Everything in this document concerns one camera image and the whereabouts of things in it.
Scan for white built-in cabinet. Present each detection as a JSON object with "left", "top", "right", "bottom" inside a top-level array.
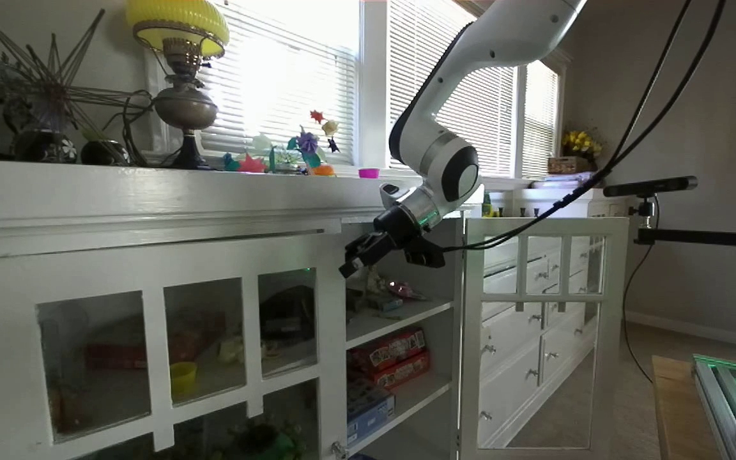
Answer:
[{"left": 0, "top": 155, "right": 491, "bottom": 460}]

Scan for clear box of green toys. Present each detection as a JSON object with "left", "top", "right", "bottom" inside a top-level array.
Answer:
[{"left": 227, "top": 418, "right": 313, "bottom": 460}]

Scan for teal white plastic toy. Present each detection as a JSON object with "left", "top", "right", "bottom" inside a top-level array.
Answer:
[{"left": 267, "top": 139, "right": 304, "bottom": 176}]

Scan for yellow shade oil lamp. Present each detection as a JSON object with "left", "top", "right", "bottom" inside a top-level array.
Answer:
[{"left": 123, "top": 0, "right": 232, "bottom": 171}]

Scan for metal starburst ornament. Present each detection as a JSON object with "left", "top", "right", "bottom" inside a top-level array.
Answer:
[{"left": 0, "top": 0, "right": 146, "bottom": 162}]

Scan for white glass-pane cabinet door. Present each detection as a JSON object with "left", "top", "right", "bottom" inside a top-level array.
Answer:
[
  {"left": 459, "top": 214, "right": 632, "bottom": 460},
  {"left": 0, "top": 230, "right": 351, "bottom": 460}
]

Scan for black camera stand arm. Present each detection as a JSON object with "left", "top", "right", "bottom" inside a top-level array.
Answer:
[{"left": 627, "top": 194, "right": 736, "bottom": 249}]

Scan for pale yellow toy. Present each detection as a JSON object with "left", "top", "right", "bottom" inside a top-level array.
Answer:
[{"left": 216, "top": 331, "right": 249, "bottom": 369}]

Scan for small yellow cup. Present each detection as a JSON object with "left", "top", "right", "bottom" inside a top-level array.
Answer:
[{"left": 170, "top": 359, "right": 203, "bottom": 401}]

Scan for metal robot base stand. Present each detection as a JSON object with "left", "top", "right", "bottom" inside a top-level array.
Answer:
[{"left": 694, "top": 352, "right": 736, "bottom": 460}]

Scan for red game box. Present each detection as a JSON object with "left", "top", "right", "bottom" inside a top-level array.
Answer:
[
  {"left": 349, "top": 346, "right": 434, "bottom": 401},
  {"left": 349, "top": 323, "right": 433, "bottom": 377}
]

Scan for yellow flowers in pot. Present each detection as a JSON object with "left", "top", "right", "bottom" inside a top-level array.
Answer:
[{"left": 548, "top": 127, "right": 607, "bottom": 178}]

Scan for brown-red box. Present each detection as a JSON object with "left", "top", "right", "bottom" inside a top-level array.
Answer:
[{"left": 84, "top": 340, "right": 149, "bottom": 372}]

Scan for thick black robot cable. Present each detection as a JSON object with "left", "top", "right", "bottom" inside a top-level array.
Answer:
[{"left": 441, "top": 0, "right": 732, "bottom": 256}]

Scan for white dresser with knobs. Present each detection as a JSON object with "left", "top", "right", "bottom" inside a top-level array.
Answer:
[{"left": 475, "top": 180, "right": 611, "bottom": 450}]

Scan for thin black camera cable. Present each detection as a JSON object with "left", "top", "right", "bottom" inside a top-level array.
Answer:
[{"left": 618, "top": 244, "right": 658, "bottom": 385}]

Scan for wooden board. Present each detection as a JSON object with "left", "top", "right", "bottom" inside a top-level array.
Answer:
[{"left": 650, "top": 352, "right": 728, "bottom": 460}]

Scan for white window blind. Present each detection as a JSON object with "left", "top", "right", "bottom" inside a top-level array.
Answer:
[
  {"left": 386, "top": 0, "right": 521, "bottom": 178},
  {"left": 519, "top": 56, "right": 563, "bottom": 178},
  {"left": 201, "top": 0, "right": 363, "bottom": 165}
]

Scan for colourful toy flower bouquet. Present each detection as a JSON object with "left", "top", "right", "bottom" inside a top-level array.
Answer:
[{"left": 286, "top": 107, "right": 345, "bottom": 176}]

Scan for blue game box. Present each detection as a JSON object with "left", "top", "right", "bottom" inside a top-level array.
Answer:
[{"left": 345, "top": 394, "right": 399, "bottom": 447}]

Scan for black stereo camera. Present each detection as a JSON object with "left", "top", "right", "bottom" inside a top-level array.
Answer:
[{"left": 602, "top": 174, "right": 701, "bottom": 198}]

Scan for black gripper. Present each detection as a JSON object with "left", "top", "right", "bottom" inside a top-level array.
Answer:
[{"left": 341, "top": 207, "right": 431, "bottom": 281}]

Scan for dark round ornament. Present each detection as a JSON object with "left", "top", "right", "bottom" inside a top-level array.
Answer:
[
  {"left": 79, "top": 138, "right": 137, "bottom": 169},
  {"left": 15, "top": 125, "right": 83, "bottom": 162}
]

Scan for pink plastic toy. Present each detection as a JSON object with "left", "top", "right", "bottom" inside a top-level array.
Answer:
[{"left": 239, "top": 153, "right": 268, "bottom": 176}]

